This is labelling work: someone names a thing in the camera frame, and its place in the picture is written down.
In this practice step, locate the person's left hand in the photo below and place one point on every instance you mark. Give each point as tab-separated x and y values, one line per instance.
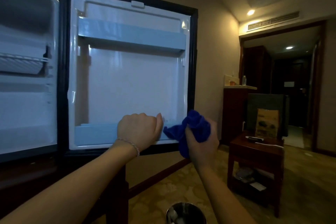
137	130

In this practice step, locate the person's right hand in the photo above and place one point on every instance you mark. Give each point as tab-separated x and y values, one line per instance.
203	150

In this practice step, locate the person's right thumb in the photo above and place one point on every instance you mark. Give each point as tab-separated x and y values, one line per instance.
189	136

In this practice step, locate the person's left thumb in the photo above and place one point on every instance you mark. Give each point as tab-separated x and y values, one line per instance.
159	125

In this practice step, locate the blue microfibre cloth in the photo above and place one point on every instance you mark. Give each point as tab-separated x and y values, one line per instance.
195	124

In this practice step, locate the white mini fridge door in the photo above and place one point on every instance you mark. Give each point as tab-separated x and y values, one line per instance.
131	82

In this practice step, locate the person's left forearm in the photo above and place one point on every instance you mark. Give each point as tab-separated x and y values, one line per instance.
78	187

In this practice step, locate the person's right forearm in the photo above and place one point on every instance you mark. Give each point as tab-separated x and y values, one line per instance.
223	197

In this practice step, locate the wooden counter with beige top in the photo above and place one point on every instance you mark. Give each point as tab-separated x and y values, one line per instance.
233	113

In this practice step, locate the dark wooden baseboard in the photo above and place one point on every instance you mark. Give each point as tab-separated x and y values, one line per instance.
157	178

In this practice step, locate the black remote control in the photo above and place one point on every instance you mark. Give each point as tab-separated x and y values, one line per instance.
255	139

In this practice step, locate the dark wooden side table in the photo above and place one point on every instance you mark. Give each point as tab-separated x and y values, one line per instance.
256	153

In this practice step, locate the items on table shelf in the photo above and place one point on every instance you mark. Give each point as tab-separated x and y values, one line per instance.
246	176

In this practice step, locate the clear water bottle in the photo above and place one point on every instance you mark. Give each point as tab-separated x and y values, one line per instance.
244	80

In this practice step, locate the brown printed paper card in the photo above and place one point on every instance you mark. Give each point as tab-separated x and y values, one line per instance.
267	124

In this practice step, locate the shiny metal waste bin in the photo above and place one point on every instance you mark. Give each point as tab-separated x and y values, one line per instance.
185	214

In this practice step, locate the dark framed board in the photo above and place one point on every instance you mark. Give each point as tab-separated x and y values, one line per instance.
265	101

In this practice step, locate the dark entrance door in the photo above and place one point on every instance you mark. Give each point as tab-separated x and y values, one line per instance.
294	100

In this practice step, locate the white door sign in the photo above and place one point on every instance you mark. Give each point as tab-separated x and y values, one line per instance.
289	84

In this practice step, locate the round ceiling spotlight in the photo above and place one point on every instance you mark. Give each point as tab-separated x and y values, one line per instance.
289	47
251	12

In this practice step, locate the white mini fridge body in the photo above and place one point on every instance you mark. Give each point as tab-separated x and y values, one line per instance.
26	105

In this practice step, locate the dark wooden fridge cabinet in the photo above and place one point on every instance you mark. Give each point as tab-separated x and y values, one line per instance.
31	179

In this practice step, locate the ceiling air vent grille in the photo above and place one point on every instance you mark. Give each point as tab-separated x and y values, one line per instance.
273	21

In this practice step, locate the dark wooden door frame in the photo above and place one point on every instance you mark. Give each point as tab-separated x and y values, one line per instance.
319	87

